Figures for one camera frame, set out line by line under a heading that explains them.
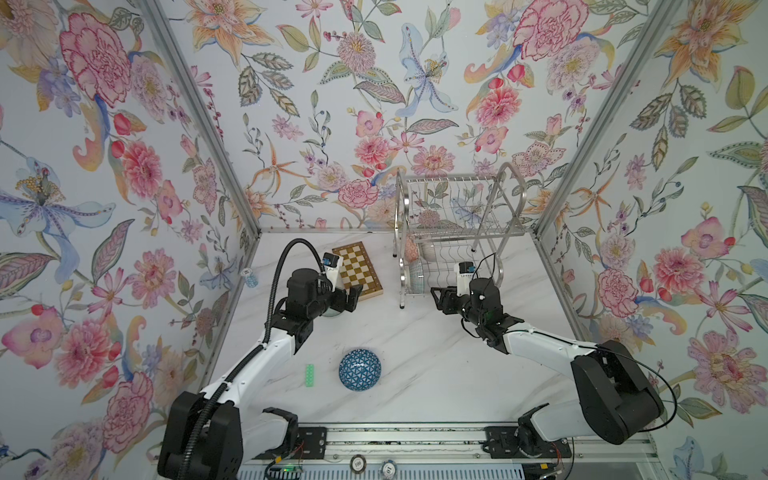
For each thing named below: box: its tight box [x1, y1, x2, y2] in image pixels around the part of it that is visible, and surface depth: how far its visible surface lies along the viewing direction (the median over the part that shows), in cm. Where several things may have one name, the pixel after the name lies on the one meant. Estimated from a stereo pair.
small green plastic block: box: [305, 364, 315, 388], surface depth 86 cm
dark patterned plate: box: [409, 261, 424, 294], surface depth 94 cm
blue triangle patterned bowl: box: [338, 348, 382, 392], surface depth 86 cm
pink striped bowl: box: [422, 244, 436, 263], surface depth 102 cm
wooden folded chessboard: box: [332, 241, 384, 302], surface depth 107 cm
